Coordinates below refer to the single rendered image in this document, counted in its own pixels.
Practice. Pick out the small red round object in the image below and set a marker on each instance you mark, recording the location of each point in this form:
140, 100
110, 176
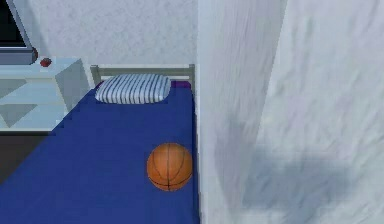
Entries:
45, 62

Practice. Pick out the blue white striped pillow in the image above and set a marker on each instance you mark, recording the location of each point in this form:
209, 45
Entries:
133, 88

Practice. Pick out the pale blue chest of drawers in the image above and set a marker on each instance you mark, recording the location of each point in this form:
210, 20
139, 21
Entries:
36, 96

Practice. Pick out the orange basketball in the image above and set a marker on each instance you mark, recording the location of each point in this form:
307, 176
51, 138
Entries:
169, 166

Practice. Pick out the blue bed with grey frame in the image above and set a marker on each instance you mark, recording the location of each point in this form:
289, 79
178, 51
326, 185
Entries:
100, 160

